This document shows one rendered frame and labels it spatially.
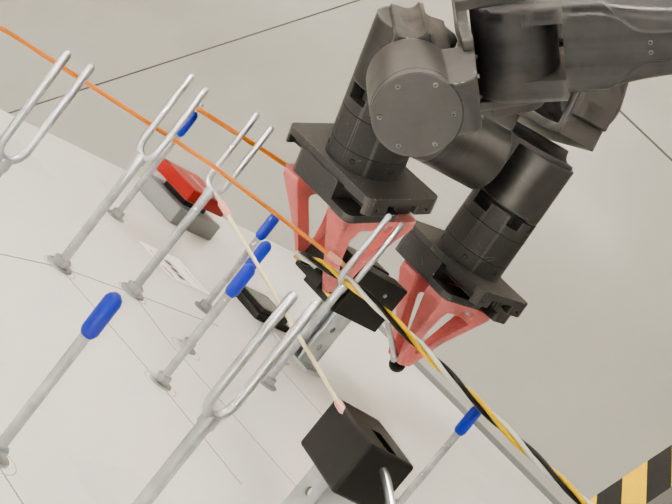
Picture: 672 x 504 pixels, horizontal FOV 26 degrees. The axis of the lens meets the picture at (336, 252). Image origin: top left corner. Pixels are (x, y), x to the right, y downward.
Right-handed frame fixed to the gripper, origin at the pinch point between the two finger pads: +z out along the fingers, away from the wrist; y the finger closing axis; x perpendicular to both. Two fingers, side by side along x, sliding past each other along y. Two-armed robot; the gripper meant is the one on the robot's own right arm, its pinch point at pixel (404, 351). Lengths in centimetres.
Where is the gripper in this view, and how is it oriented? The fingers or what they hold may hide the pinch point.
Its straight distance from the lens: 117.1
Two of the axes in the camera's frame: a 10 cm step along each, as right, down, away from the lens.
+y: 5.3, 5.6, -6.4
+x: 6.6, 2.1, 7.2
